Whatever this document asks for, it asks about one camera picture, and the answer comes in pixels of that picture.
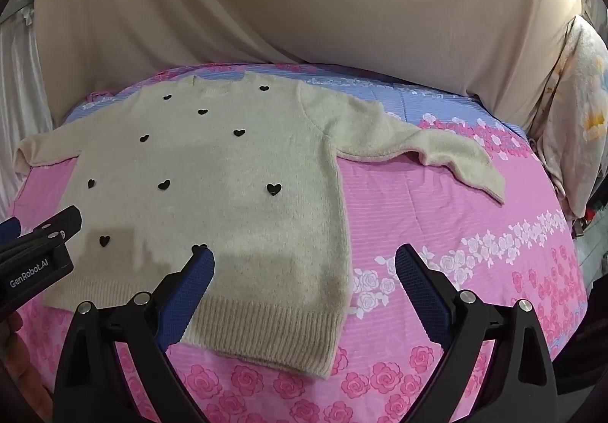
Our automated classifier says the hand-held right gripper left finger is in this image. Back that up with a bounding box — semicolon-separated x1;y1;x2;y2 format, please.
51;246;215;423

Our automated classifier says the cream printed blanket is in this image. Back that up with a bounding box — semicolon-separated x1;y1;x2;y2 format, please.
534;15;608;219

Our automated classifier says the person's left hand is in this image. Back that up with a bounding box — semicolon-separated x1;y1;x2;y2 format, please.
0;311;54;412

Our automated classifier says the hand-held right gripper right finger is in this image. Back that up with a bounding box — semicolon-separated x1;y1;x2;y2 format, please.
395;243;559;423

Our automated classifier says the beige hanging cloth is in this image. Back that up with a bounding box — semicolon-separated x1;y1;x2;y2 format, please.
33;0;590;129

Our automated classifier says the pink floral bed sheet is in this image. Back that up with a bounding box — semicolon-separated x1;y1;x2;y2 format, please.
12;62;587;423

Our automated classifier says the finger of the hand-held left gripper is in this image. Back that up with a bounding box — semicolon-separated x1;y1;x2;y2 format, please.
0;217;22;244
34;207;82;244

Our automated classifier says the beige sweater with black hearts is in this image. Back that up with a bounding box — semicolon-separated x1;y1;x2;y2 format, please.
13;74;507;379

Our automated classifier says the white curtain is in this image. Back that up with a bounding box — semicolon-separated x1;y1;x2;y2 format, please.
0;8;53;196

